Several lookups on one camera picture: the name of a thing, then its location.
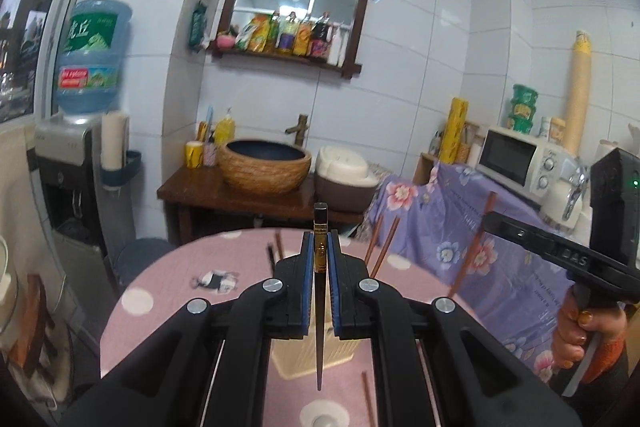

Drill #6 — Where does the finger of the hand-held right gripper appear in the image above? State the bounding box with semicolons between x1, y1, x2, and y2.
482;212;551;260

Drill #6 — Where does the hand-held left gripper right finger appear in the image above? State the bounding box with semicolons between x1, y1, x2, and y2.
327;231;583;427

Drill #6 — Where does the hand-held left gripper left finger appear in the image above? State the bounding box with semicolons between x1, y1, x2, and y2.
60;231;317;427

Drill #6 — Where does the beige plastic utensil holder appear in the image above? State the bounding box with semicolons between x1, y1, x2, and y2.
270;337;365;380

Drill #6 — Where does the person's right hand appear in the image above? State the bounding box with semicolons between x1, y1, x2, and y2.
552;292;628;370

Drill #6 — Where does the purple floral cloth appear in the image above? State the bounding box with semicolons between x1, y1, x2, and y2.
362;162;591;400

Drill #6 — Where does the white microwave oven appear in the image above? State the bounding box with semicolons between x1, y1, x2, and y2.
476;126;576;202

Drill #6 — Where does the tall cardboard tube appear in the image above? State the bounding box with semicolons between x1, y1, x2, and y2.
565;31;594;158

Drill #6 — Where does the small wooden cabinet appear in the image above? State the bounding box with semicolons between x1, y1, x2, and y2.
412;152;443;188

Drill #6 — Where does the white brown rice cooker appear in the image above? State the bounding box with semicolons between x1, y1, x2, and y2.
314;145;391;214

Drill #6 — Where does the yellow wrapped roll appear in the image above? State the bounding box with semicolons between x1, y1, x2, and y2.
440;97;468;164

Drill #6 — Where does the stack of green noodle cups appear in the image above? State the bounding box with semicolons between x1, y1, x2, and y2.
507;84;541;132

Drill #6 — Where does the wicker wash basin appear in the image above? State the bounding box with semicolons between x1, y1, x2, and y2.
218;138;312;195

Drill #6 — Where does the pink polka dot tablecloth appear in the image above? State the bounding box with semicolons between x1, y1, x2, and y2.
100;227;501;427

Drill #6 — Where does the dark wooden washstand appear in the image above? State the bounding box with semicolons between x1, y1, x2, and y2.
156;164;366;248

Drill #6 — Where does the brass faucet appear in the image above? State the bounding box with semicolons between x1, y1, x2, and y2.
285;114;311;148

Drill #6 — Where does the grey round bin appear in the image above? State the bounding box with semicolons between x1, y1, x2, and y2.
114;237;177;290

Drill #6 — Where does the yellow soap bottle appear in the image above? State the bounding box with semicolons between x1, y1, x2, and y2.
214;108;236;146

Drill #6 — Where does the blue cup holder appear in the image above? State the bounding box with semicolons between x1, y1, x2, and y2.
102;150;142;191

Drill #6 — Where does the white paper cup stack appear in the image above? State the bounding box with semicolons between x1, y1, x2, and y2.
101;111;130;170

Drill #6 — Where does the row of seasoning packets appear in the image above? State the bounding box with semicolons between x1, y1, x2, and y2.
215;11;347;62

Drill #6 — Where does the grey water dispenser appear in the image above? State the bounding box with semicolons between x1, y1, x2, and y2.
34;114;136;268

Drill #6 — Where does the wooden stool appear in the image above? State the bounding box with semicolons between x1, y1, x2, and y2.
10;274;57;383

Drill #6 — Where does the green hanging packet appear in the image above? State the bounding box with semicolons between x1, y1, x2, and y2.
189;1;209;52

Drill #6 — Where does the pot with glass lid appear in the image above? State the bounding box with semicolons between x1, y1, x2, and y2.
0;234;22;350

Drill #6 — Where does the blue water jug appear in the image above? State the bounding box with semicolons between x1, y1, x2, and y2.
54;0;133;116

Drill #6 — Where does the glass window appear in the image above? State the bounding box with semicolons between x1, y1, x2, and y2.
0;0;72;124

